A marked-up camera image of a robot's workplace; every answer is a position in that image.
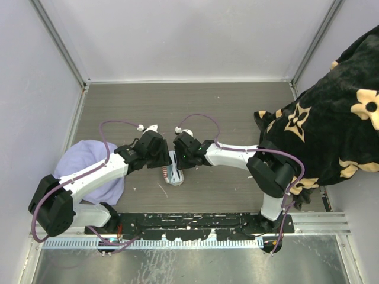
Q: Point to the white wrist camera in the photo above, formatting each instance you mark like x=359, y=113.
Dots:
x=144, y=129
x=179, y=130

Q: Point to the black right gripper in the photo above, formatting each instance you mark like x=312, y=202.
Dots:
x=181, y=164

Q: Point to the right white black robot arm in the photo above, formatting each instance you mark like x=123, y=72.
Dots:
x=272, y=170

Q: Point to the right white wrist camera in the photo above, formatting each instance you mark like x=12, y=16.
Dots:
x=179, y=130

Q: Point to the white rectangular sunglasses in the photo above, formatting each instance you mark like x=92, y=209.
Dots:
x=180, y=180

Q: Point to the aluminium front rail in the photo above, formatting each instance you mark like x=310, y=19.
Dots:
x=305, y=223

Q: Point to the black floral plush blanket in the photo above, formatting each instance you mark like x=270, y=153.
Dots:
x=332, y=127

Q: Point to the light blue cleaning cloth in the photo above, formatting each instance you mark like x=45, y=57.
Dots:
x=172, y=171

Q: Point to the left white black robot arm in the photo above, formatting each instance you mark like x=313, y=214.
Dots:
x=56, y=204

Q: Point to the left aluminium frame post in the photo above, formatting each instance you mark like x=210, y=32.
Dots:
x=56, y=29

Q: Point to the flag print glasses case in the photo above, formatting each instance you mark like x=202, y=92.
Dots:
x=165, y=174

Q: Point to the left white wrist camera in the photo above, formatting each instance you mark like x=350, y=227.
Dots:
x=144, y=129

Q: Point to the aluminium frame post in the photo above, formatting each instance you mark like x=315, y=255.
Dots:
x=56, y=29
x=316, y=40

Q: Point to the right aluminium frame post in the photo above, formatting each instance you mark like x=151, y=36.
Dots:
x=316, y=40

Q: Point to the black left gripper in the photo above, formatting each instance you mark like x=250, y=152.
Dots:
x=164, y=158

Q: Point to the slotted white cable duct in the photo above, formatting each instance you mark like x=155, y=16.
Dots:
x=96, y=243

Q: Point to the black paint-splattered base plate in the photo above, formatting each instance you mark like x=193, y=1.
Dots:
x=194, y=226

